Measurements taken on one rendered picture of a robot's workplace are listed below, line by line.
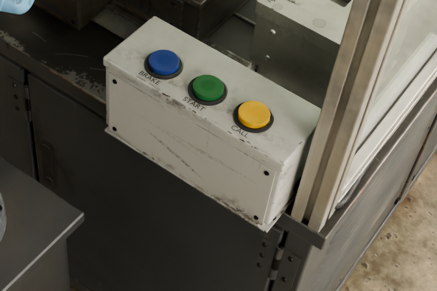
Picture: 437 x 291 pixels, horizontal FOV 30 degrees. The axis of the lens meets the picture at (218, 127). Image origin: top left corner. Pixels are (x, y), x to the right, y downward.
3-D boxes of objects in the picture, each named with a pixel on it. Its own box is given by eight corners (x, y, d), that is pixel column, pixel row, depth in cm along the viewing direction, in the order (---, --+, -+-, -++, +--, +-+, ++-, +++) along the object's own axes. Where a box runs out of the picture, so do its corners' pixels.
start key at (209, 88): (228, 95, 105) (230, 84, 103) (210, 112, 102) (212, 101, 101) (203, 80, 106) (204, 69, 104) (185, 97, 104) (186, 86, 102)
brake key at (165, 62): (185, 69, 107) (185, 58, 105) (166, 86, 105) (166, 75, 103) (160, 55, 108) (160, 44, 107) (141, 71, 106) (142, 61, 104)
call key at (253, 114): (274, 121, 103) (276, 110, 101) (257, 139, 100) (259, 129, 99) (248, 106, 104) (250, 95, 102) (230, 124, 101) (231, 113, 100)
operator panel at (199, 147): (307, 183, 114) (329, 112, 103) (265, 234, 108) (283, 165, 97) (150, 89, 123) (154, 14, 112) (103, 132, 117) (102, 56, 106)
